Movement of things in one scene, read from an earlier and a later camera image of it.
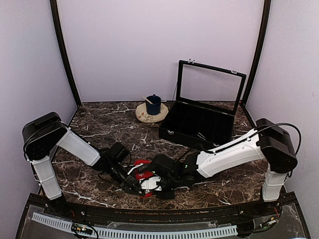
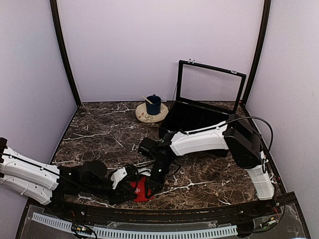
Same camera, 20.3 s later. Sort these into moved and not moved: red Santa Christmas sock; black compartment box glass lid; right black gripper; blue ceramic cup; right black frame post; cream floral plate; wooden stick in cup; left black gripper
Moved: red Santa Christmas sock; right black gripper; left black gripper
Not moved: cream floral plate; wooden stick in cup; right black frame post; black compartment box glass lid; blue ceramic cup
